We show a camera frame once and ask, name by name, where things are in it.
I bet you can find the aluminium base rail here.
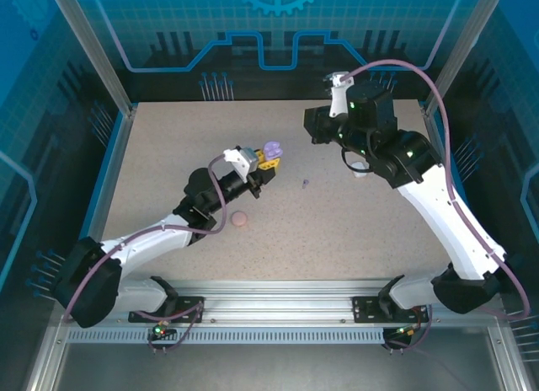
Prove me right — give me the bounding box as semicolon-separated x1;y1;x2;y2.
125;279;427;325

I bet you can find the small circuit board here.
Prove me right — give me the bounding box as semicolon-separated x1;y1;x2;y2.
385;324;423;340
147;321;178;342

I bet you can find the grey slotted cable duct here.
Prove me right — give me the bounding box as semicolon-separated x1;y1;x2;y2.
67;326;387;346

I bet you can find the aluminium corner post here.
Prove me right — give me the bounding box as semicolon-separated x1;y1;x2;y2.
423;0;504;116
45;0;138;116

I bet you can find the thin purple base cable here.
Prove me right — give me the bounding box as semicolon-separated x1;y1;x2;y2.
136;303;205;355
381;305;435;355

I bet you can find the grey metal shelf panel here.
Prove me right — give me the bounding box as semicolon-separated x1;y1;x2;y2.
50;342;506;391

